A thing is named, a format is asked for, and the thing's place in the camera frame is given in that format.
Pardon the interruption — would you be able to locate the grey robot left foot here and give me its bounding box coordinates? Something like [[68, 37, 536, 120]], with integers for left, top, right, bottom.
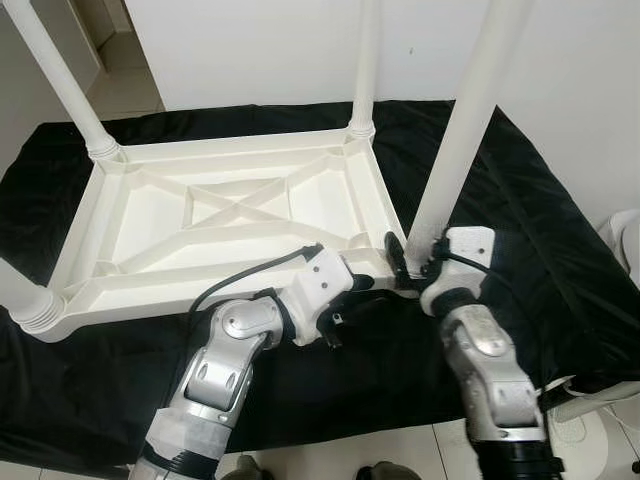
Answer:
[[222, 455, 266, 480]]

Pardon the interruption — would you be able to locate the white plastic table leg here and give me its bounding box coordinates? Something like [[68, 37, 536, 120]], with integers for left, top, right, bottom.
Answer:
[[0, 0, 126, 166], [0, 255, 66, 336], [348, 0, 381, 141], [405, 0, 536, 276]]

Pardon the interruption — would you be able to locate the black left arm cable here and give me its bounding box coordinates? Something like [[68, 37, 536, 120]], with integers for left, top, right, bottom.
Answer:
[[185, 243, 323, 331]]

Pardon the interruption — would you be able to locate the black cloth table cover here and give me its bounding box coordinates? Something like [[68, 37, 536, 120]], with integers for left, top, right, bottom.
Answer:
[[0, 100, 640, 471]]

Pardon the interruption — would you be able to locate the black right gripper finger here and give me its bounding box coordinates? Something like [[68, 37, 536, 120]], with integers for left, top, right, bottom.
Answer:
[[384, 232, 411, 286]]

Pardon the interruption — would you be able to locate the grey robot right foot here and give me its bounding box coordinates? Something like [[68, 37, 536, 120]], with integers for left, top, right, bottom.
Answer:
[[355, 462, 421, 480]]

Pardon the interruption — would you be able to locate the white plastic table top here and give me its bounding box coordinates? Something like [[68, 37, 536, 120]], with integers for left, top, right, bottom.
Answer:
[[30, 128, 416, 343]]

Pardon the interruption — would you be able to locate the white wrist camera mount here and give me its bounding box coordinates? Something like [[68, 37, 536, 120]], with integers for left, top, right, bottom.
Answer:
[[420, 226, 498, 316], [280, 247, 356, 346]]

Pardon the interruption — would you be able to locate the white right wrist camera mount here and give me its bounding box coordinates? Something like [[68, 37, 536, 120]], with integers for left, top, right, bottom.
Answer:
[[420, 226, 498, 316]]

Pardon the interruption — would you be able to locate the grey robot foot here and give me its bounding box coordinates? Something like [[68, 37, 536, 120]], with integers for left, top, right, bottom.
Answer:
[[222, 455, 266, 480], [355, 462, 421, 480]]

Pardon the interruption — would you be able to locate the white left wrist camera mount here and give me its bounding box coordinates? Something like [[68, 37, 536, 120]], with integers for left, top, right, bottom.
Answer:
[[280, 247, 356, 346]]

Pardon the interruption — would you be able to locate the white pedestal fan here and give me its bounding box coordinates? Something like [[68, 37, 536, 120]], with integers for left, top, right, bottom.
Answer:
[[550, 210, 640, 480]]

